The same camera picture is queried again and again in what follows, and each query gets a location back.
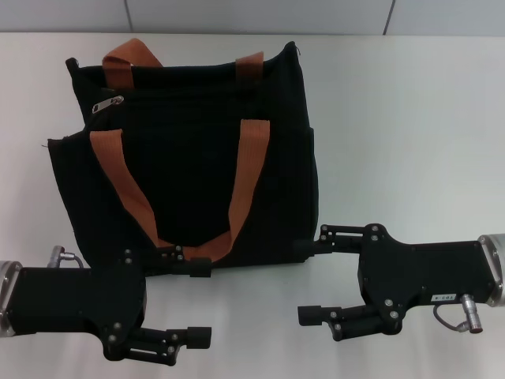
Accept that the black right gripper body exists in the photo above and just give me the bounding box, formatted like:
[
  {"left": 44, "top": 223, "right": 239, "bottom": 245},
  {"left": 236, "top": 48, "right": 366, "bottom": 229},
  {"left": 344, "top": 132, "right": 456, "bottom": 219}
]
[{"left": 356, "top": 223, "right": 503, "bottom": 336}]

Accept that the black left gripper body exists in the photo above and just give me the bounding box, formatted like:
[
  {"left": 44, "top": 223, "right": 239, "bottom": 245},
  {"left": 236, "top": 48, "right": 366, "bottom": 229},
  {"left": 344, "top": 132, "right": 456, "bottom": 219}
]
[{"left": 7, "top": 248, "right": 148, "bottom": 361}]

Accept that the black bag with orange handles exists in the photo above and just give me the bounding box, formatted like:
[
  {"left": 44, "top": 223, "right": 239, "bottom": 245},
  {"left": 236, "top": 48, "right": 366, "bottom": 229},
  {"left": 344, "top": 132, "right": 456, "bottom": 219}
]
[{"left": 47, "top": 38, "right": 320, "bottom": 278}]

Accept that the silver zipper pull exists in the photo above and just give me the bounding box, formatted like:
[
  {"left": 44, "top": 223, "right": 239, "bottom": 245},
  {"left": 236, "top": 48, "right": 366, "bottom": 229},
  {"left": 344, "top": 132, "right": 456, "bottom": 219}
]
[{"left": 92, "top": 95, "right": 125, "bottom": 116}]

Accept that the left gripper cable connector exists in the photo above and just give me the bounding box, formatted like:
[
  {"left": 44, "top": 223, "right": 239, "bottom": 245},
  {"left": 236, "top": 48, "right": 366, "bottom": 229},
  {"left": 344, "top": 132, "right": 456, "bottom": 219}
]
[{"left": 47, "top": 244, "right": 87, "bottom": 272}]

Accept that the gripper cable connector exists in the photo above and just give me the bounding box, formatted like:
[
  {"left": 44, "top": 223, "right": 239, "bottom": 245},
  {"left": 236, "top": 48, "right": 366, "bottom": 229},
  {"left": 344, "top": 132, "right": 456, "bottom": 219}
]
[
  {"left": 47, "top": 244, "right": 87, "bottom": 272},
  {"left": 431, "top": 302, "right": 485, "bottom": 336}
]

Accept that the right gripper cable connector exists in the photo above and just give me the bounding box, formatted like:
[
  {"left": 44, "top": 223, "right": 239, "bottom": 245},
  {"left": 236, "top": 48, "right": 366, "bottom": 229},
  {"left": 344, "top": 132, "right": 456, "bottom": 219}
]
[{"left": 431, "top": 302, "right": 485, "bottom": 336}]

